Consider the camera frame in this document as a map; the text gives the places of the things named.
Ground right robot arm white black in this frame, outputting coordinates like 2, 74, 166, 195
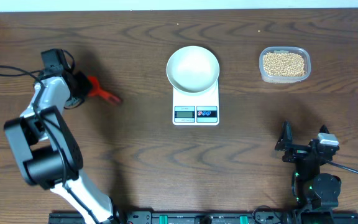
275, 121, 341, 224

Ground white digital kitchen scale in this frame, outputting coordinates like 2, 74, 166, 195
172, 81, 220, 126

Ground clear plastic container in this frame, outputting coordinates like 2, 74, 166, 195
259, 46, 311, 84

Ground red measuring scoop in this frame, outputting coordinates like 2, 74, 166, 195
88, 76, 121, 105

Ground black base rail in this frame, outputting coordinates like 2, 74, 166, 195
48, 210, 358, 224

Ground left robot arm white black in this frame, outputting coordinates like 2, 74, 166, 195
4, 49, 122, 223

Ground soybeans pile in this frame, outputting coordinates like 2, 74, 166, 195
262, 52, 305, 77

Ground white bowl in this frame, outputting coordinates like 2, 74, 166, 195
166, 46, 220, 95

